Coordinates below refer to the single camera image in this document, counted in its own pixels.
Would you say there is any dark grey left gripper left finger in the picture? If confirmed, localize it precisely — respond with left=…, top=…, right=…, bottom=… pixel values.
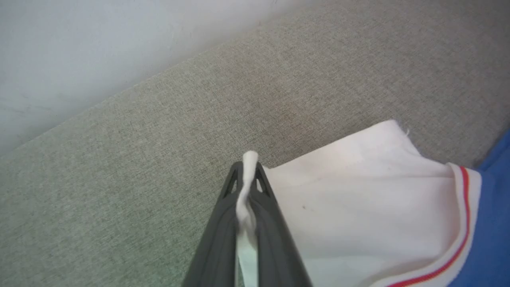
left=181, top=161, right=244, bottom=287

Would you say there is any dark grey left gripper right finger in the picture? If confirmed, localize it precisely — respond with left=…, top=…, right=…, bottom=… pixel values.
left=249, top=161, right=314, bottom=287

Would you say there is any blue and white shirt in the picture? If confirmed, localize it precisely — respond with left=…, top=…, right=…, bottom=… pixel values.
left=235, top=120, right=510, bottom=287

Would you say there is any grey fabric sofa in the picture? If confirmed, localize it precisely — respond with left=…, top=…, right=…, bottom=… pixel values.
left=0, top=0, right=510, bottom=287

